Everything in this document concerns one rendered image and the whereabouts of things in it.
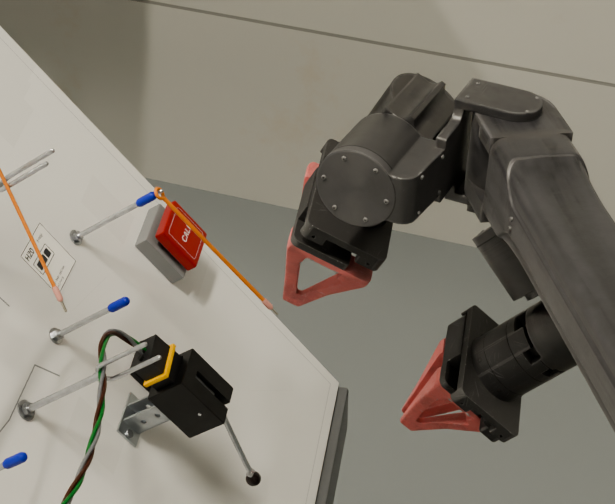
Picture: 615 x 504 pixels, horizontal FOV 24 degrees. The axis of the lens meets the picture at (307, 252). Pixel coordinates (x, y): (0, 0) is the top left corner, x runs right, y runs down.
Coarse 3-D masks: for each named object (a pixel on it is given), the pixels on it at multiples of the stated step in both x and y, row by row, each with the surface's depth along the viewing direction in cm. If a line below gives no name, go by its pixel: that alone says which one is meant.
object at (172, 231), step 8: (168, 208) 139; (168, 216) 138; (176, 216) 139; (160, 224) 138; (168, 224) 137; (176, 224) 138; (184, 224) 140; (192, 224) 141; (160, 232) 137; (168, 232) 137; (176, 232) 138; (184, 232) 139; (192, 232) 140; (200, 232) 141; (160, 240) 137; (168, 240) 137; (176, 240) 137; (184, 240) 138; (192, 240) 140; (200, 240) 141; (168, 248) 137; (176, 248) 137; (184, 248) 138; (192, 248) 139; (200, 248) 140; (176, 256) 138; (184, 256) 138; (192, 256) 139; (184, 264) 138; (192, 264) 138
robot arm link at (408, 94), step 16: (400, 80) 101; (416, 80) 102; (432, 80) 103; (384, 96) 101; (400, 96) 99; (416, 96) 100; (432, 96) 100; (448, 96) 103; (384, 112) 98; (400, 112) 98; (416, 112) 98; (432, 112) 100; (448, 112) 101; (416, 128) 98; (432, 128) 99
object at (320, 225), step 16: (336, 144) 111; (320, 160) 109; (320, 208) 105; (304, 224) 104; (320, 224) 104; (336, 224) 105; (384, 224) 107; (320, 240) 104; (336, 240) 104; (352, 240) 105; (368, 240) 105; (384, 240) 106; (368, 256) 105; (384, 256) 105
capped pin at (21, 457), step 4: (20, 452) 103; (24, 452) 103; (12, 456) 103; (16, 456) 103; (20, 456) 103; (24, 456) 103; (4, 460) 104; (8, 460) 103; (12, 460) 103; (16, 460) 103; (20, 460) 103; (24, 460) 103; (0, 464) 104; (4, 464) 104; (8, 464) 103; (12, 464) 103; (16, 464) 103; (0, 468) 104; (4, 468) 104; (8, 468) 104
